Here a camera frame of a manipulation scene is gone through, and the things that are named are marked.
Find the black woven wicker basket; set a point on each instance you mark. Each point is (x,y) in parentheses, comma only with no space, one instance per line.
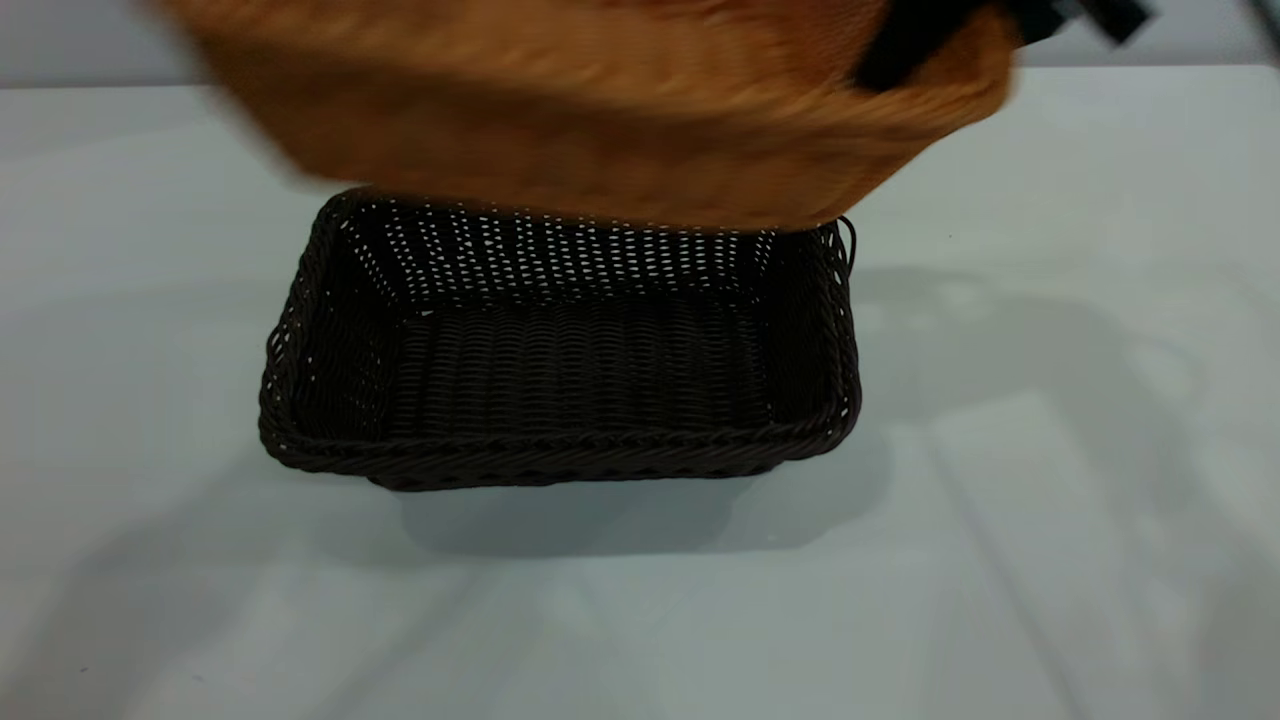
(570,370)

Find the orange woven wicker basket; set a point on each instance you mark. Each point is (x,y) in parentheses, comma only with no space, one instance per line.
(560,120)

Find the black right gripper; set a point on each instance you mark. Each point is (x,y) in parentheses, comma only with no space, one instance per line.
(1080,12)

